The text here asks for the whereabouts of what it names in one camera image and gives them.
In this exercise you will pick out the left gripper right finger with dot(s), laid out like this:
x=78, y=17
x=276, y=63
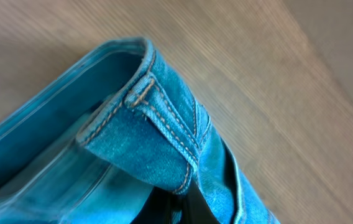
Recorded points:
x=194, y=209

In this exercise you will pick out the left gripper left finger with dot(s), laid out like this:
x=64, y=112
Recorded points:
x=157, y=209

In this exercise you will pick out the light blue denim jeans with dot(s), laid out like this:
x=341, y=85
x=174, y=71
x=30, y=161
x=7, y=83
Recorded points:
x=91, y=146

